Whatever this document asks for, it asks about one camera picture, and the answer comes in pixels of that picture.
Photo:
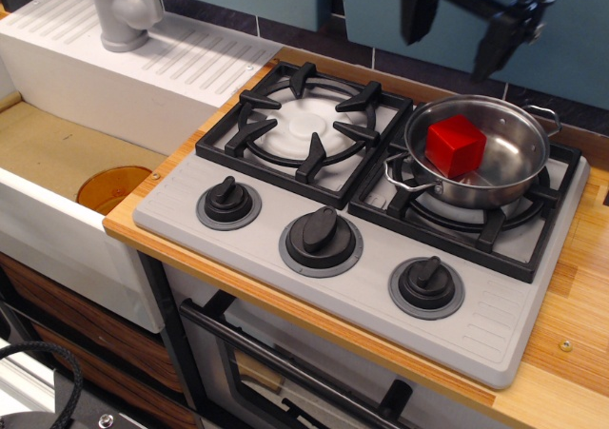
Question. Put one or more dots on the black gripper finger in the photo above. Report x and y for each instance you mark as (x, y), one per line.
(503, 36)
(417, 17)

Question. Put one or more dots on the grey toy stove top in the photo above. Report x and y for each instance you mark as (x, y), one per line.
(484, 339)

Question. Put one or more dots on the black burner grate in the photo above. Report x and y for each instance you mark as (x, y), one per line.
(514, 240)
(303, 134)

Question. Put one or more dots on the black left burner grate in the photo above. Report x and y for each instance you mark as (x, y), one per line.
(303, 134)

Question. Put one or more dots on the black stove knob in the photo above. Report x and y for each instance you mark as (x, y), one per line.
(426, 288)
(229, 205)
(321, 244)

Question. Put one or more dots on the orange plastic plate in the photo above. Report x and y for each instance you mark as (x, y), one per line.
(105, 190)

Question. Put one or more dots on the grey toy faucet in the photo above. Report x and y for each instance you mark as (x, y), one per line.
(124, 23)

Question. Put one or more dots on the wooden drawer front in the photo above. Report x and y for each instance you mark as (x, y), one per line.
(121, 362)

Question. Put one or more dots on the black right burner grate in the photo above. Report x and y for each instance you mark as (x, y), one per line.
(514, 240)

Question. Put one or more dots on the toy oven door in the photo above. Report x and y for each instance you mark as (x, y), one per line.
(277, 400)

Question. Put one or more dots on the black left stove knob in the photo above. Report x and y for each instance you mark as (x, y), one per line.
(229, 205)

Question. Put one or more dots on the black middle stove knob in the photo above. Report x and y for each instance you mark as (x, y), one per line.
(321, 244)

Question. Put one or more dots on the red wooden cube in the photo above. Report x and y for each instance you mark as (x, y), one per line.
(454, 146)

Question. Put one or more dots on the black oven door handle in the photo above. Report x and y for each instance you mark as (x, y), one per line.
(211, 318)

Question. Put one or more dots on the white toy sink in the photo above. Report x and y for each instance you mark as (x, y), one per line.
(71, 109)

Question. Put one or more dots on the black right stove knob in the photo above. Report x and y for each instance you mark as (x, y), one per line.
(426, 288)

